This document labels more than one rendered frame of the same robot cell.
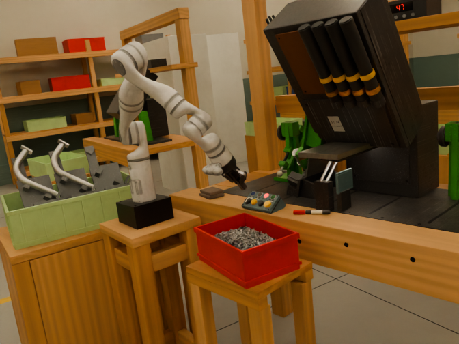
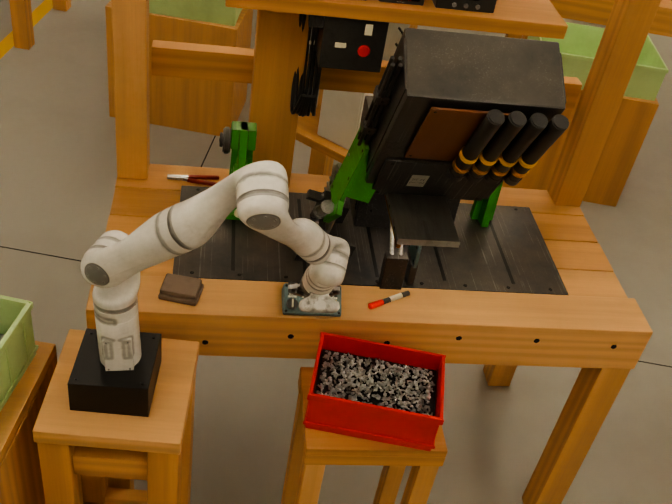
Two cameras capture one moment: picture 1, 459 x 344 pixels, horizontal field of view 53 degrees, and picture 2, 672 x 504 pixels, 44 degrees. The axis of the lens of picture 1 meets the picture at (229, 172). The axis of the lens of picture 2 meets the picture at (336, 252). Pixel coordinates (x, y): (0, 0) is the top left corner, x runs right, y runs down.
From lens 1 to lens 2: 176 cm
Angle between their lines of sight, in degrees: 59
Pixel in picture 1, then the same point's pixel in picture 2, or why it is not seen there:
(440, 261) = (565, 338)
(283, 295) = not seen: hidden behind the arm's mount
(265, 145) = (141, 139)
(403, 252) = (528, 336)
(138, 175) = (131, 328)
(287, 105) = (178, 66)
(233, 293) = (402, 458)
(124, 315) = not seen: outside the picture
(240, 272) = (424, 437)
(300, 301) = not seen: hidden behind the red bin
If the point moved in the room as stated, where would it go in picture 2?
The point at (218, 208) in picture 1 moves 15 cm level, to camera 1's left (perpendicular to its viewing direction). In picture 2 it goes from (228, 320) to (185, 351)
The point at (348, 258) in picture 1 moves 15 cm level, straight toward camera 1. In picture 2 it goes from (456, 350) to (496, 385)
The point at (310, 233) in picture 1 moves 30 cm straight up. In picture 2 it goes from (408, 333) to (432, 244)
